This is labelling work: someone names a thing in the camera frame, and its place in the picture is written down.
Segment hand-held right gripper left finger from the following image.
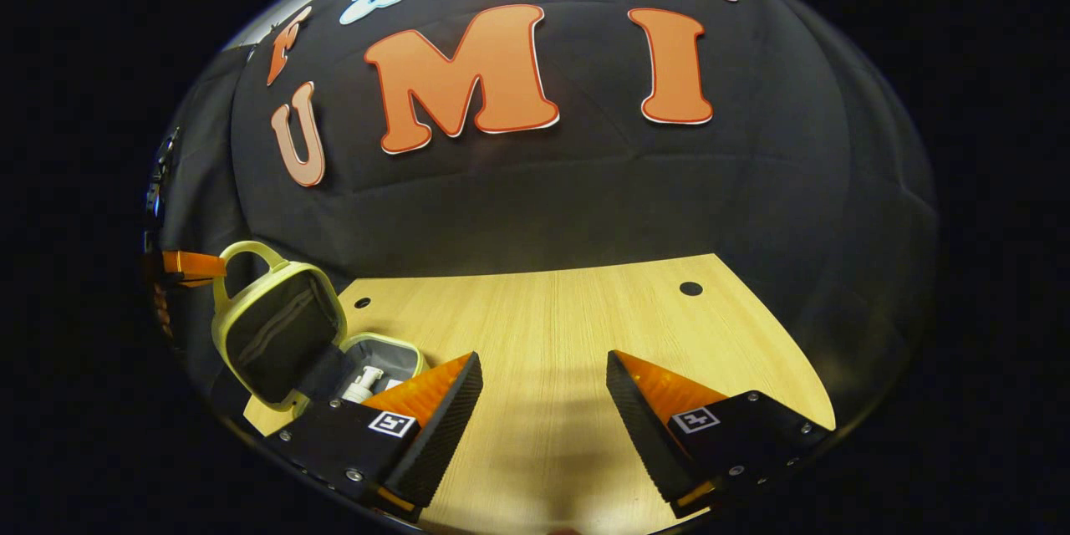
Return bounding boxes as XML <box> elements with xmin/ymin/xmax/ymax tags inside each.
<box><xmin>263</xmin><ymin>351</ymin><xmax>484</xmax><ymax>519</ymax></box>

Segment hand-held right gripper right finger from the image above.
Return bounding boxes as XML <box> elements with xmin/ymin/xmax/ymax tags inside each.
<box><xmin>606</xmin><ymin>349</ymin><xmax>837</xmax><ymax>519</ymax></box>

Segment white pump bottle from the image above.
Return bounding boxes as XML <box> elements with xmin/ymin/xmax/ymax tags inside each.
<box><xmin>341</xmin><ymin>365</ymin><xmax>385</xmax><ymax>404</ymax></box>

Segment pale yellow small suitcase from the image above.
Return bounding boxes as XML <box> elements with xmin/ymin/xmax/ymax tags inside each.
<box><xmin>211</xmin><ymin>241</ymin><xmax>427</xmax><ymax>415</ymax></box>

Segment black backdrop cloth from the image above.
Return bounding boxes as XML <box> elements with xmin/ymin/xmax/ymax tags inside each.
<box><xmin>146</xmin><ymin>0</ymin><xmax>937</xmax><ymax>436</ymax></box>

